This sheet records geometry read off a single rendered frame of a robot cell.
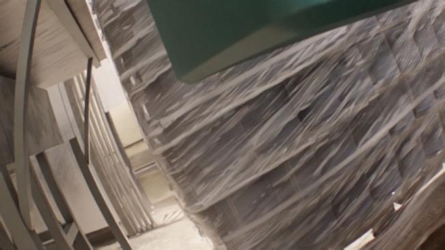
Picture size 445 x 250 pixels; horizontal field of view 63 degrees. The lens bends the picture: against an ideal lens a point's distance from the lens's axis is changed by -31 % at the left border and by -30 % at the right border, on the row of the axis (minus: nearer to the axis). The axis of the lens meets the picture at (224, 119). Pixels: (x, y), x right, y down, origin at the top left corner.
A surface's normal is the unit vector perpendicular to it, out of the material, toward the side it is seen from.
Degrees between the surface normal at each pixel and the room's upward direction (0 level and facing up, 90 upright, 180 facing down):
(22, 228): 90
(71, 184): 90
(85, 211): 90
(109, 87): 90
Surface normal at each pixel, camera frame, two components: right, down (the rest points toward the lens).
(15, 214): 0.18, 0.00
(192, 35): -0.89, 0.41
